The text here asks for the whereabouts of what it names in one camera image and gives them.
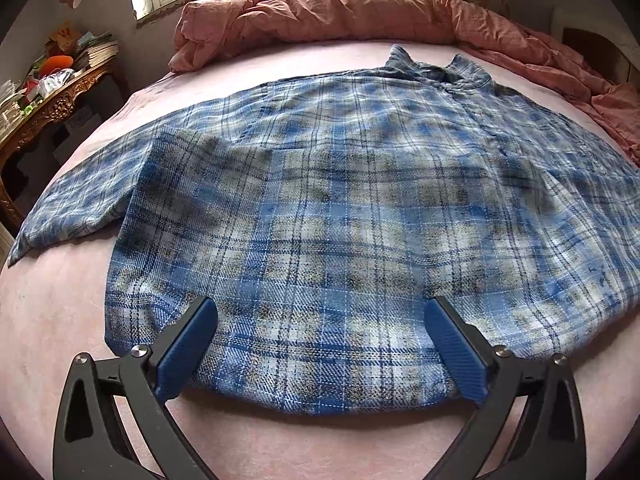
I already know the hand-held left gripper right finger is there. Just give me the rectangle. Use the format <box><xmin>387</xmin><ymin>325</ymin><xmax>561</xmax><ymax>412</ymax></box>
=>
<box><xmin>422</xmin><ymin>296</ymin><xmax>587</xmax><ymax>480</ymax></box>

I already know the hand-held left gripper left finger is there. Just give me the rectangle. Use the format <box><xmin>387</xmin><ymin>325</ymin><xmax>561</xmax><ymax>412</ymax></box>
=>
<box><xmin>52</xmin><ymin>296</ymin><xmax>219</xmax><ymax>480</ymax></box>

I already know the blue plaid shirt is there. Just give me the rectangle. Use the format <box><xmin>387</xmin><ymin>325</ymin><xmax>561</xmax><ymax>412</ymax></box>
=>
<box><xmin>7</xmin><ymin>44</ymin><xmax>640</xmax><ymax>417</ymax></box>

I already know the ornate wooden desk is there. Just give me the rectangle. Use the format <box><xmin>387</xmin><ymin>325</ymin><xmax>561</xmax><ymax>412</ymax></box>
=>
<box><xmin>0</xmin><ymin>62</ymin><xmax>126</xmax><ymax>231</ymax></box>

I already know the clear plastic bag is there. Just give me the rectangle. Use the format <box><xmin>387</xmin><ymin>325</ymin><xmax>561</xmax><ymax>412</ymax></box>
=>
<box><xmin>40</xmin><ymin>71</ymin><xmax>76</xmax><ymax>96</ymax></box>

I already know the stack of papers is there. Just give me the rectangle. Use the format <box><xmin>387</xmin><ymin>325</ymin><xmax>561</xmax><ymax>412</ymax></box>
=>
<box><xmin>0</xmin><ymin>80</ymin><xmax>26</xmax><ymax>128</ymax></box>

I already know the stack of notebooks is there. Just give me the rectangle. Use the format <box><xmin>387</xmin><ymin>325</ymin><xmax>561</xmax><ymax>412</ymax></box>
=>
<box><xmin>75</xmin><ymin>32</ymin><xmax>121</xmax><ymax>71</ymax></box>

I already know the wooden headboard with white trim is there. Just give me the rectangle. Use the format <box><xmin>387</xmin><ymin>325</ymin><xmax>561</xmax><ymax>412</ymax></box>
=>
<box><xmin>550</xmin><ymin>5</ymin><xmax>640</xmax><ymax>86</ymax></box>

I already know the pink quilt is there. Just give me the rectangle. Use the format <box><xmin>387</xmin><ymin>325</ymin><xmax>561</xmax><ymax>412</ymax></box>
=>
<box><xmin>167</xmin><ymin>0</ymin><xmax>640</xmax><ymax>168</ymax></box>

